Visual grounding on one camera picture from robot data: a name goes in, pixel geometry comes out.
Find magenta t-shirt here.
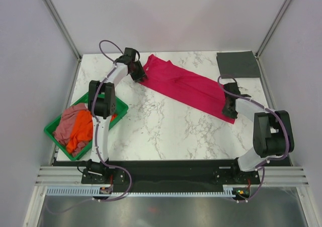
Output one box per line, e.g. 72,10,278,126
141,54,235,124

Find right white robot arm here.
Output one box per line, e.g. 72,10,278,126
221,82,295,184

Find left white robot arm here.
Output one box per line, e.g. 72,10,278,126
88,47,147,163

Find dark grey folded cloth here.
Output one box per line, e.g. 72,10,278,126
216,51,261,79

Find orange t-shirt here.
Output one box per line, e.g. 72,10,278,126
65,110,119,157

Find dusty pink t-shirt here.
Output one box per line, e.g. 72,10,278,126
53,103,89,146

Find white slotted cable duct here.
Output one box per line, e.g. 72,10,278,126
46,186,235,197

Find left aluminium frame post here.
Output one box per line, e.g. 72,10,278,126
43,0,82,61

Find aluminium frame post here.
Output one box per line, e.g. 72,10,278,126
43,0,82,61
255,0,293,59

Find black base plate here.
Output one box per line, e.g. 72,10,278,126
51,158,261,194

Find aluminium rail profile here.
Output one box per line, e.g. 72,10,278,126
35,166,82,186

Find right aluminium frame post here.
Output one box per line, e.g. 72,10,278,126
255,0,293,59

